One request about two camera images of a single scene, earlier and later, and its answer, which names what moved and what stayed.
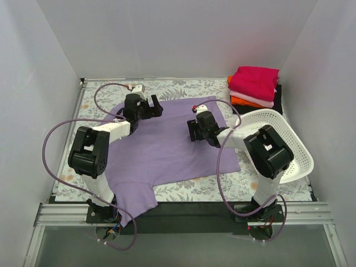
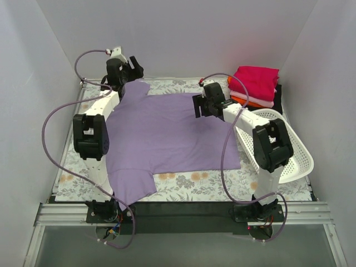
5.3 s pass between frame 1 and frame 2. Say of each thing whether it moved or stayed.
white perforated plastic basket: stayed
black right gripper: moved
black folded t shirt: stayed
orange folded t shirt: stayed
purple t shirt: moved
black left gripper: moved
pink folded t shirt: stayed
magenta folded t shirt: stayed
